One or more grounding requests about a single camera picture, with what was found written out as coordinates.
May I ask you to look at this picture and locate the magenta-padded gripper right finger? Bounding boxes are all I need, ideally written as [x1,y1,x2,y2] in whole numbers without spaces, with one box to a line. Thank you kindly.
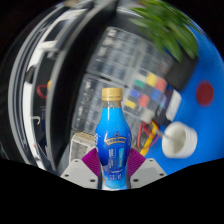
[126,147,168,190]

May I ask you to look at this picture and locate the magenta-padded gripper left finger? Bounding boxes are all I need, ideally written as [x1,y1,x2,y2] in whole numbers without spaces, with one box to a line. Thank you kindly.
[59,147,102,190]

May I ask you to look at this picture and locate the blue drink bottle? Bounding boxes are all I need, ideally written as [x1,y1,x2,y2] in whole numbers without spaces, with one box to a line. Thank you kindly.
[94,87,133,191]

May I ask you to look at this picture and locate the white perforated tray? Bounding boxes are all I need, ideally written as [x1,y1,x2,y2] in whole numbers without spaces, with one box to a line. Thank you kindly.
[70,130,98,165]

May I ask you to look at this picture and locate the yellow multimeter with leads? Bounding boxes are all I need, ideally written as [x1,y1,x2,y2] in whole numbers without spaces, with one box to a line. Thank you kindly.
[137,120,162,157]

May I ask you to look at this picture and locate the metal stirring rod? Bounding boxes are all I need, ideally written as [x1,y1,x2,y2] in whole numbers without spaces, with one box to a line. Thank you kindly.
[156,129,176,142]

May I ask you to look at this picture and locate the white ribbed cup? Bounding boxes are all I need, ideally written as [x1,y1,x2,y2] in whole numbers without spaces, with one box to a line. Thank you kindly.
[161,120,199,160]

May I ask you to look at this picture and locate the black box with white label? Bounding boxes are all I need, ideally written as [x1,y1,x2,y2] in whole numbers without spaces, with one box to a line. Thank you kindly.
[159,89,183,126]

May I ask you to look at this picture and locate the grey shelf unit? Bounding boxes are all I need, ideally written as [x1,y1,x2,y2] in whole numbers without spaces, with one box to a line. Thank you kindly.
[0,0,118,175]

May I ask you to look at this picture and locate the flat round red coaster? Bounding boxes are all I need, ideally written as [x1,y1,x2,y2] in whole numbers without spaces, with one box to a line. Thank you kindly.
[195,80,215,107]

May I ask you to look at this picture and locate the black flat case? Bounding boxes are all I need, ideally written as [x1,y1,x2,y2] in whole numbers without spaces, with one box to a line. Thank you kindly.
[166,58,198,92]

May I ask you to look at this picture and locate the green potted plant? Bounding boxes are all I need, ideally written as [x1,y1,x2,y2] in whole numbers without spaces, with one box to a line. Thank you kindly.
[129,0,202,63]

